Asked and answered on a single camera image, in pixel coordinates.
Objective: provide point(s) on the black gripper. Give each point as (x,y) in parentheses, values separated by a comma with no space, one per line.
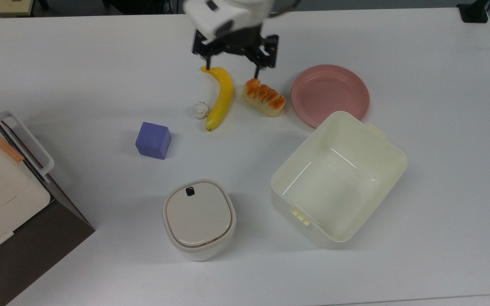
(238,44)

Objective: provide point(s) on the toy bread slice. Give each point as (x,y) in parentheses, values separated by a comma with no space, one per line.
(265,100)

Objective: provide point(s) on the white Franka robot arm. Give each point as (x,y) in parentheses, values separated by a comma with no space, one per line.
(223,15)

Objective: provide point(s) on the yellow toy banana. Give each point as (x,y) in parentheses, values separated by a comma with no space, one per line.
(223,95)

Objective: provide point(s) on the white toy garlic bulb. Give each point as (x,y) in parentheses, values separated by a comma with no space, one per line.
(201,110)

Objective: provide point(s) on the pink round plate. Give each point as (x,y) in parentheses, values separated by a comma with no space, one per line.
(326,93)

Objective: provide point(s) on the purple foam cube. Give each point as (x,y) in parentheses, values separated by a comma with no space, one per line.
(153,140)

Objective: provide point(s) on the beige lidded trash can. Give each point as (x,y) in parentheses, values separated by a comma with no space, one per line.
(198,216)

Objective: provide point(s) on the cream plastic open bin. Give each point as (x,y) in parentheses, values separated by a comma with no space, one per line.
(338,182)

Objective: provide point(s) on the orange latch strip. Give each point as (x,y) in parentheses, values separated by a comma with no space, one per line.
(0,143)

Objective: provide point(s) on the black clamp base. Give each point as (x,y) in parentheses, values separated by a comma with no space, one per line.
(474,12)

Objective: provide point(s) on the white oven appliance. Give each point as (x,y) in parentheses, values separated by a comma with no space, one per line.
(36,246)

